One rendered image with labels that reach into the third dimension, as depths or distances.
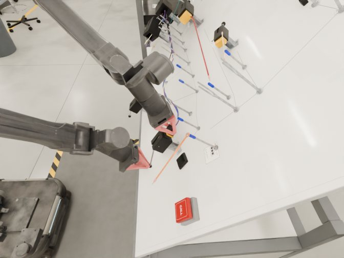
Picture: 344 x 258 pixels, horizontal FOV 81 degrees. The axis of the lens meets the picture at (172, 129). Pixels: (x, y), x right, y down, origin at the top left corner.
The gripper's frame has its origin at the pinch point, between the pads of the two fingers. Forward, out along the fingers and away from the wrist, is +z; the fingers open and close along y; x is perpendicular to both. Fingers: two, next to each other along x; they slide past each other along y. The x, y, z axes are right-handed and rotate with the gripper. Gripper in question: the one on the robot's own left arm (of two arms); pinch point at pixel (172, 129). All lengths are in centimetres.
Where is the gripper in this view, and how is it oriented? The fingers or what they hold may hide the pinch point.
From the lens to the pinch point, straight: 62.5
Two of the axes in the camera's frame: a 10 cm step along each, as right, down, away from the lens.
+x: -8.5, 5.1, 1.3
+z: 4.7, 6.2, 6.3
